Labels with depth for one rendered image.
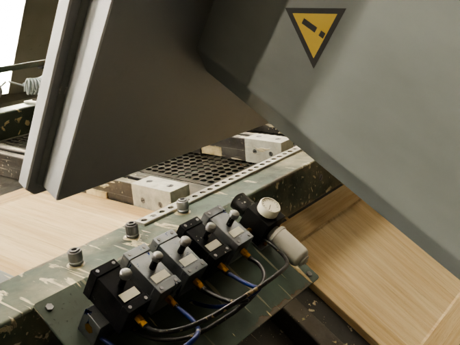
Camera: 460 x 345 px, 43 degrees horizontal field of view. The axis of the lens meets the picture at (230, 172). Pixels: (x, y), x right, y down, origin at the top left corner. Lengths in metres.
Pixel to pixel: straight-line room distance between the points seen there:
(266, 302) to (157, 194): 0.37
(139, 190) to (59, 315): 0.47
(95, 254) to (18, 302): 0.17
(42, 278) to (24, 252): 0.21
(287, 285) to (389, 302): 0.57
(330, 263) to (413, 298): 0.25
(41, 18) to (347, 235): 4.37
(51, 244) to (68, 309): 0.30
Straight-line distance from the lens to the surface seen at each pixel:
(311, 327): 1.39
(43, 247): 1.22
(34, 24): 5.66
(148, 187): 1.30
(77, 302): 0.95
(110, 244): 1.09
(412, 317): 1.66
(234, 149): 1.68
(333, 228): 1.74
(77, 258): 1.02
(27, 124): 2.32
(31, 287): 1.00
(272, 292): 1.10
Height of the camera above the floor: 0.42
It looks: 20 degrees up
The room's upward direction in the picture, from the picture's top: 48 degrees counter-clockwise
